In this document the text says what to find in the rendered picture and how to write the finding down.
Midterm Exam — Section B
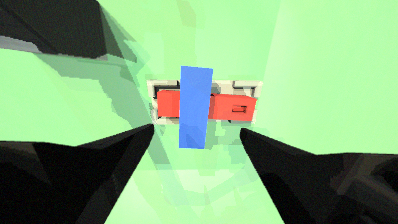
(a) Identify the red long block with two sockets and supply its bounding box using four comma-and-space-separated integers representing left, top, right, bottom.
157, 90, 257, 121

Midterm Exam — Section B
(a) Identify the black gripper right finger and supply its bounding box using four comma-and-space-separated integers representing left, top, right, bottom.
239, 128, 398, 224

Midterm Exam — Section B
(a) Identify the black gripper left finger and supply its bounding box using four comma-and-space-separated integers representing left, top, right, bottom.
0, 124, 154, 224

